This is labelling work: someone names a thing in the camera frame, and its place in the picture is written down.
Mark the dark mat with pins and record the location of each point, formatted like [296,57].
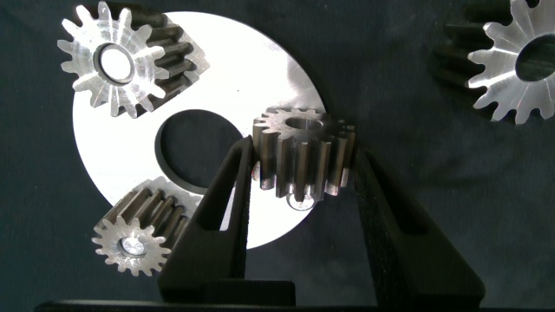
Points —
[455,173]

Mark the round white plate with pins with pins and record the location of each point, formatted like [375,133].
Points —
[243,73]

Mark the large steel gear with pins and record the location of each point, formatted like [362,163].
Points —
[503,65]

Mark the small steel gear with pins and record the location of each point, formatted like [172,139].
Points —
[299,160]
[82,58]
[112,242]

